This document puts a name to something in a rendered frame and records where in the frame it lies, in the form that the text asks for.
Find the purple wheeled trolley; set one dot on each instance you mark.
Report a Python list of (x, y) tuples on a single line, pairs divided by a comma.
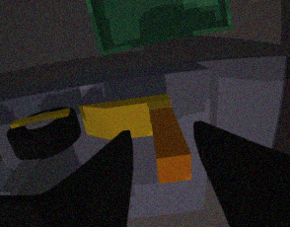
[(40, 141)]

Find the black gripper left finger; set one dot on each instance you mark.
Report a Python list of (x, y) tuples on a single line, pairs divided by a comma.
[(96, 195)]

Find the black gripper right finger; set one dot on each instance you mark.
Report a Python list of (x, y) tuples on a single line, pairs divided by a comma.
[(252, 182)]

